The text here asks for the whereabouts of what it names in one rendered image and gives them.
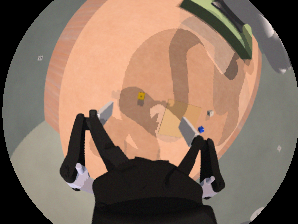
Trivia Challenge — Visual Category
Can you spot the tan square mat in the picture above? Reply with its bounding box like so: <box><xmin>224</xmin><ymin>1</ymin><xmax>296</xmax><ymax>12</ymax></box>
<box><xmin>158</xmin><ymin>99</ymin><xmax>202</xmax><ymax>138</ymax></box>

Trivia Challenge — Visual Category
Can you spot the blue die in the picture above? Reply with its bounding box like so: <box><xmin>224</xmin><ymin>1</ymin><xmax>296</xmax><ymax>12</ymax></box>
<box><xmin>198</xmin><ymin>126</ymin><xmax>204</xmax><ymax>133</ymax></box>

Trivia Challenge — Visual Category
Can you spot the grey die with black pips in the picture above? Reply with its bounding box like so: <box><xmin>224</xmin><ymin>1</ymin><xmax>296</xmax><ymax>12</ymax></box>
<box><xmin>208</xmin><ymin>110</ymin><xmax>214</xmax><ymax>117</ymax></box>

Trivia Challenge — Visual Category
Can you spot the yellow die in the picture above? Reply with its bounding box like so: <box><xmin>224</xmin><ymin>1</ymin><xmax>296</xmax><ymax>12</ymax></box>
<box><xmin>138</xmin><ymin>92</ymin><xmax>145</xmax><ymax>100</ymax></box>

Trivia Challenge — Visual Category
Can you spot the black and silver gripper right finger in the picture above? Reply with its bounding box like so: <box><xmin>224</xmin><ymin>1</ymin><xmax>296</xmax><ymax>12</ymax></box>
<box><xmin>165</xmin><ymin>116</ymin><xmax>225</xmax><ymax>200</ymax></box>

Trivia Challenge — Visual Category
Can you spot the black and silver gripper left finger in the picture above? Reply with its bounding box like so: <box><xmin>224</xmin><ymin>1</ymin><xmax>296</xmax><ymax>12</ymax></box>
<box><xmin>59</xmin><ymin>101</ymin><xmax>148</xmax><ymax>194</ymax></box>

